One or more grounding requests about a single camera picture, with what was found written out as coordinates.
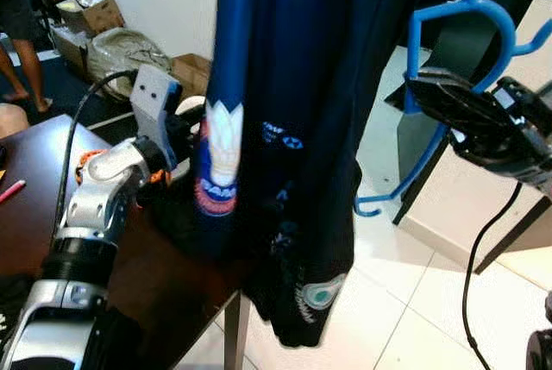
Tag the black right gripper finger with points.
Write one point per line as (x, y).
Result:
(453, 90)
(461, 124)

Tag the dark navy sports jersey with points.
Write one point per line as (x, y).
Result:
(302, 85)

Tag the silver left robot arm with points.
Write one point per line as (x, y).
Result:
(95, 197)

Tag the brown cardboard box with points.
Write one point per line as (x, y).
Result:
(191, 72)
(67, 47)
(99, 18)

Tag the black floor carpet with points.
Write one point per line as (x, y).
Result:
(69, 98)

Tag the person in red shirt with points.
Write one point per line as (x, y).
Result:
(17, 16)

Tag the dark brown wooden table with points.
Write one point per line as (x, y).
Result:
(26, 232)

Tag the pink pen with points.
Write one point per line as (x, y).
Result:
(13, 191)

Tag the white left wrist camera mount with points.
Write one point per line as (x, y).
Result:
(153, 103)

